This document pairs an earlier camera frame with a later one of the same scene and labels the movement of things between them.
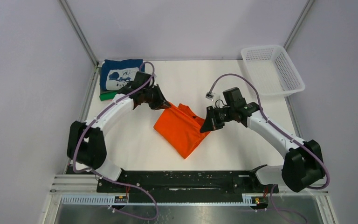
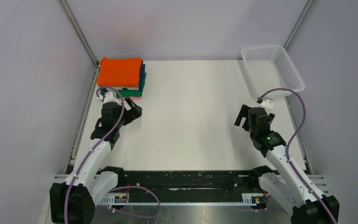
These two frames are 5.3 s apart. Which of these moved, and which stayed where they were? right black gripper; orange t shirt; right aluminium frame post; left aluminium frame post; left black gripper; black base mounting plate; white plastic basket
Moved: right black gripper; left black gripper; orange t shirt
Stayed: left aluminium frame post; white plastic basket; right aluminium frame post; black base mounting plate
